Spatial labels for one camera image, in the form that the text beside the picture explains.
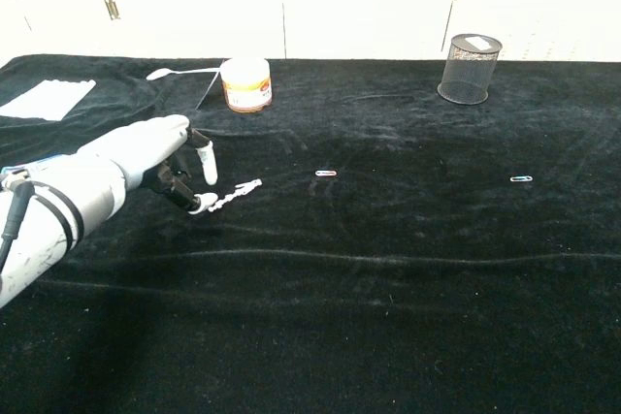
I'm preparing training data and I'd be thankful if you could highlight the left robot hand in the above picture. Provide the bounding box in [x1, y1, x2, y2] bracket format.
[82, 113, 219, 217]

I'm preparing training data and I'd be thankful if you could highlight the white plastic spoon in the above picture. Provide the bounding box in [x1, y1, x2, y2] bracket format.
[146, 66, 224, 82]

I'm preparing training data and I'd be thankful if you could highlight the playing card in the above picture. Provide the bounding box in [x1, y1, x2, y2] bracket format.
[195, 59, 227, 111]

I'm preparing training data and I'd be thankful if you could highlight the white paper napkin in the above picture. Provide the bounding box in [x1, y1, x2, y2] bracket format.
[0, 78, 97, 122]

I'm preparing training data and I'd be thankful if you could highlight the jar with orange label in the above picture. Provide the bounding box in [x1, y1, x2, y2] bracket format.
[220, 57, 274, 114]

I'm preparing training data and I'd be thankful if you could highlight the woven folding screen panel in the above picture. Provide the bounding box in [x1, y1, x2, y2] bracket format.
[0, 0, 122, 60]
[440, 0, 621, 64]
[94, 0, 286, 61]
[282, 0, 460, 62]

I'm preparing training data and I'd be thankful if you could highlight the black velvet tablecloth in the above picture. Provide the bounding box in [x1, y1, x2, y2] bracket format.
[0, 53, 621, 414]

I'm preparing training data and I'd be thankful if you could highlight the black mesh pen holder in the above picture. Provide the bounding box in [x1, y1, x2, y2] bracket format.
[437, 33, 503, 107]

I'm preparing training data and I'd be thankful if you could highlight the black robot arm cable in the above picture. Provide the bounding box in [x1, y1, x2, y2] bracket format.
[0, 179, 36, 284]

